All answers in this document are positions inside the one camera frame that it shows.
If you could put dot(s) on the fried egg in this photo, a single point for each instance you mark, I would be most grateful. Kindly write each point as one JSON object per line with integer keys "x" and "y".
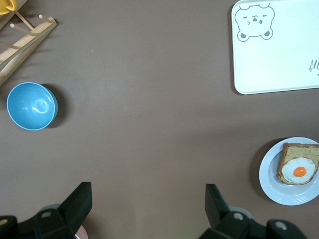
{"x": 299, "y": 171}

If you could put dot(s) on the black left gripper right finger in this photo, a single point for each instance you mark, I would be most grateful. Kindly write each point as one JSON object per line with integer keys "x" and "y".
{"x": 214, "y": 206}

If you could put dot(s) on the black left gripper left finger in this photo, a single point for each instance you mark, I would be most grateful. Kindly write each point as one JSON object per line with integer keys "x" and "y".
{"x": 74, "y": 206}

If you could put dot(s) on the blue bowl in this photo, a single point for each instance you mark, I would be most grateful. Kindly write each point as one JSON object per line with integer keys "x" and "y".
{"x": 31, "y": 107}

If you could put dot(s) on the cream bear print tray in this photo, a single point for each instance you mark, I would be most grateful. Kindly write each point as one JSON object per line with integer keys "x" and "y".
{"x": 274, "y": 62}

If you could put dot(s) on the wooden cup rack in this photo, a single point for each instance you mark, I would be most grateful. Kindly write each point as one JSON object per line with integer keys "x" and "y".
{"x": 37, "y": 33}

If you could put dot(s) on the yellow cup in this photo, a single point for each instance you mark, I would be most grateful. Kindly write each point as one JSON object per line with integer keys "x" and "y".
{"x": 3, "y": 6}

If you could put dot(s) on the white round plate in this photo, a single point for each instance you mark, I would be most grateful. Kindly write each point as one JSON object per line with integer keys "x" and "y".
{"x": 270, "y": 179}

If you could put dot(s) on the bread slice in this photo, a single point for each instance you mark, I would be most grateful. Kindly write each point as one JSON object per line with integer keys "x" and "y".
{"x": 296, "y": 150}

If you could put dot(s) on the pink bowl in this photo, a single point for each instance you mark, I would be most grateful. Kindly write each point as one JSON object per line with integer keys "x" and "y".
{"x": 81, "y": 232}

